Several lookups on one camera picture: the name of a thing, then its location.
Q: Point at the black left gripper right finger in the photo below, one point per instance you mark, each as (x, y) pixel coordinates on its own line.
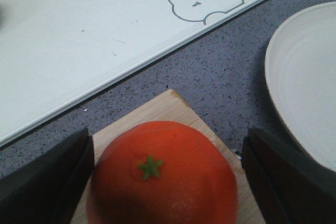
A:
(288, 186)

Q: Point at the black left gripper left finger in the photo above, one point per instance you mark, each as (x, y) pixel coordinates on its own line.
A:
(48, 189)

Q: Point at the beige round plate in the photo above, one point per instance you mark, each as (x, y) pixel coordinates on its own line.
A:
(300, 77)

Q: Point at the orange tangerine fruit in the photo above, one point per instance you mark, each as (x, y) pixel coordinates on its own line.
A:
(162, 172)

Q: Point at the cream rectangular bear tray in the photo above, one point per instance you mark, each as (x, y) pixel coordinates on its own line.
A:
(56, 53)

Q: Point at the wooden cutting board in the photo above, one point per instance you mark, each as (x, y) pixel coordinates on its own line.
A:
(170, 106)

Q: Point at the metal cutting board handle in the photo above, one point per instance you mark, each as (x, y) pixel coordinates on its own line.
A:
(237, 153)

